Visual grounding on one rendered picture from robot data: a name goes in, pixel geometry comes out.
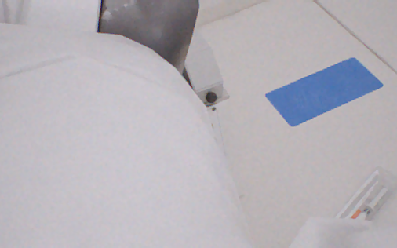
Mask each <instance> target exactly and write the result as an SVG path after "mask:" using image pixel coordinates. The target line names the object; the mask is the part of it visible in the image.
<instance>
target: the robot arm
mask: <svg viewBox="0 0 397 248"><path fill-rule="evenodd" d="M198 12H199V0H0V248H255V247H254V244H253V240H252V238H251V235H250V232H249V228H248V225H247V223H246V219H245V216H244V213H243V210H242V206H241V203H240V201H239V197H238V194H237V191H236V188H235V182H234V179H233V176H232V174H231V170H230V166H229V164H228V160H227V158H226V156H225V155H224V153H223V152H222V151H221V149H220V147H219V145H218V143H217V139H216V137H215V135H214V132H213V125H212V122H211V120H210V117H209V114H208V111H207V109H206V106H205V105H204V103H203V102H202V101H201V100H200V99H199V97H197V96H196V94H195V93H194V91H193V89H192V88H191V87H190V86H189V85H188V83H187V82H186V80H185V79H184V78H183V77H182V76H181V75H182V74H183V70H184V62H185V60H186V57H187V54H188V50H189V48H190V44H191V40H192V37H193V31H194V28H195V22H196V19H197V15H198ZM288 248H397V224H392V225H389V226H385V227H382V228H379V227H378V226H377V225H375V224H374V223H373V222H372V221H363V220H351V219H340V218H327V217H309V218H308V219H306V220H304V223H303V224H302V225H301V226H300V228H299V231H298V233H297V234H296V236H295V237H294V239H293V241H292V242H291V244H290V246H288Z"/></svg>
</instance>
